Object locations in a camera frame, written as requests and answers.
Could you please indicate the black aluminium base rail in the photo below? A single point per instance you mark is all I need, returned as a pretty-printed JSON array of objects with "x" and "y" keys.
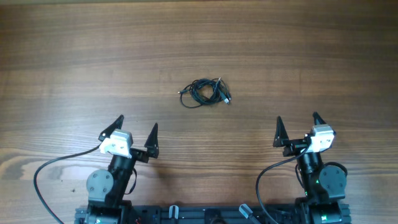
[{"x": 280, "y": 213}]

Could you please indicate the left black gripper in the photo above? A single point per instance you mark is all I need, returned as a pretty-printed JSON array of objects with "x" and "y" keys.
[{"x": 150, "y": 145}]

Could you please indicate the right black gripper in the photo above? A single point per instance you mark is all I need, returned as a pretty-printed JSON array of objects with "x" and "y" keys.
[{"x": 282, "y": 139}]

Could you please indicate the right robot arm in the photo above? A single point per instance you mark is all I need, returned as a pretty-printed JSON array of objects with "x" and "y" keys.
[{"x": 324, "y": 183}]

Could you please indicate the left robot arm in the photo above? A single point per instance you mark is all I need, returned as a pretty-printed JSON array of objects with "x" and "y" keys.
[{"x": 107, "y": 187}]

